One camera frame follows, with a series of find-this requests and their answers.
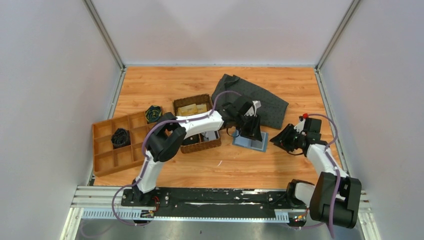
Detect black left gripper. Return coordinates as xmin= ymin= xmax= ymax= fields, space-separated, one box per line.
xmin=233 ymin=113 xmax=263 ymax=142

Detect teal leather card holder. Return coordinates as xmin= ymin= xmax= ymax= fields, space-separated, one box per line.
xmin=231 ymin=130 xmax=269 ymax=153

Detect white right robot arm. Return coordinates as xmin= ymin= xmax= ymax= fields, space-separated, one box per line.
xmin=270 ymin=114 xmax=362 ymax=229

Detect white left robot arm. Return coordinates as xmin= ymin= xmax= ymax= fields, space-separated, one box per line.
xmin=131 ymin=95 xmax=263 ymax=207

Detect dark grey dotted cloth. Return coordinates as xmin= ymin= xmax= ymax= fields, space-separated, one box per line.
xmin=211 ymin=74 xmax=289 ymax=130

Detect woven wicker basket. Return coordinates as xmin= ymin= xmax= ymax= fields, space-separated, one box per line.
xmin=172 ymin=93 xmax=224 ymax=154

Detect black rolled tie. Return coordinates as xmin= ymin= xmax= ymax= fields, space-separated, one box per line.
xmin=110 ymin=128 xmax=131 ymax=149

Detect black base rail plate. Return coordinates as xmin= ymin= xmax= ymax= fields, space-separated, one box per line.
xmin=120 ymin=187 xmax=307 ymax=219

